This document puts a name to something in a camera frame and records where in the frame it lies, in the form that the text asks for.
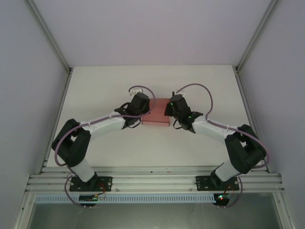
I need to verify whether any pink paper box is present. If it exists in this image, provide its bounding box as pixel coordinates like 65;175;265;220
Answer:
141;97;171;126

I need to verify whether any small circuit board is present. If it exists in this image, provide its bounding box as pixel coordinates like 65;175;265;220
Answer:
213;192;233;207
79;193;106;207

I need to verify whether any aluminium side rail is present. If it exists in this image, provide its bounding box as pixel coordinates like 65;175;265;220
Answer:
234;68;273;173
38;68;72;173

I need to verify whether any aluminium mounting rail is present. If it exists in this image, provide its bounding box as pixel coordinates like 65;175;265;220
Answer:
24;166;285;193

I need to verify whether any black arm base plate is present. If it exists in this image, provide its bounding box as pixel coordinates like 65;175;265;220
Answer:
69;176;113;192
195;175;240;192

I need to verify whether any slotted light blue cable duct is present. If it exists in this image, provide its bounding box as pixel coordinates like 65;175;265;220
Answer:
35;193;214;205

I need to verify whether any aluminium frame post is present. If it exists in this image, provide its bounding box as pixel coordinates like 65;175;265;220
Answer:
24;0;73;75
234;0;281;74

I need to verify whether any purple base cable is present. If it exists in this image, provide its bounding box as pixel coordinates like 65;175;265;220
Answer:
223;175;244;208
64;166;87;210

